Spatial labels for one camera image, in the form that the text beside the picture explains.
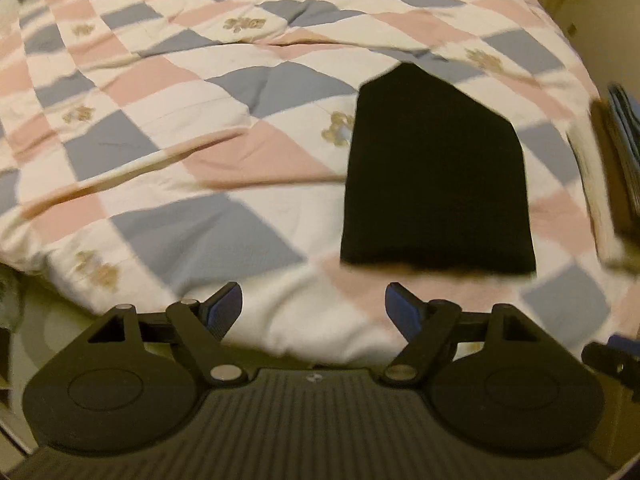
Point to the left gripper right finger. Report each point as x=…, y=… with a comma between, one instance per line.
x=427, y=327

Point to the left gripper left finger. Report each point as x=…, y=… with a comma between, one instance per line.
x=199, y=329

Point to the black garment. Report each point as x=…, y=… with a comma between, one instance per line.
x=435, y=180

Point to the checkered pink blue quilt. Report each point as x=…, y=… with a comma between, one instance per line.
x=155, y=149

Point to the folded white fleece garment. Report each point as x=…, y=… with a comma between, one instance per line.
x=612, y=249

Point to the folded blue jeans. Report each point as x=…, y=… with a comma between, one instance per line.
x=625, y=111

